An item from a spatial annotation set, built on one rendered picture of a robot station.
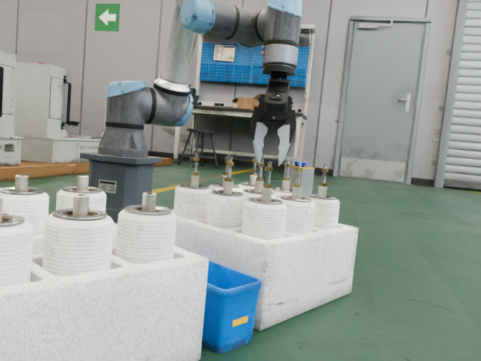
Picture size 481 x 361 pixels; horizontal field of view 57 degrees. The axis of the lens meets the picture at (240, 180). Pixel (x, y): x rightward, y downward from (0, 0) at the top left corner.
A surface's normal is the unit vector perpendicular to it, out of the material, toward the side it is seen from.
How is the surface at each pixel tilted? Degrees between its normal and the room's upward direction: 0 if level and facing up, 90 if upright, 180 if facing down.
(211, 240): 90
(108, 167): 90
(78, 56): 90
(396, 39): 90
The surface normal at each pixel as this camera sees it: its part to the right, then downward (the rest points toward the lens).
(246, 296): 0.72, 0.16
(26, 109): -0.22, 0.07
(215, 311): -0.69, 0.04
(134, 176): 0.53, 0.13
